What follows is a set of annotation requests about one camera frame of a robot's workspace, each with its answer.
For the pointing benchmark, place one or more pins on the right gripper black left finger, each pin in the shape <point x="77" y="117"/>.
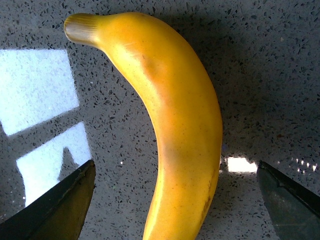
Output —
<point x="59" y="214"/>

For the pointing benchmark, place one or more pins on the yellow banana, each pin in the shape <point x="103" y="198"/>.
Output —
<point x="183" y="107"/>

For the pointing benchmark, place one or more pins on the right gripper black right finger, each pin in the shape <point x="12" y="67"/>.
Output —
<point x="293" y="209"/>

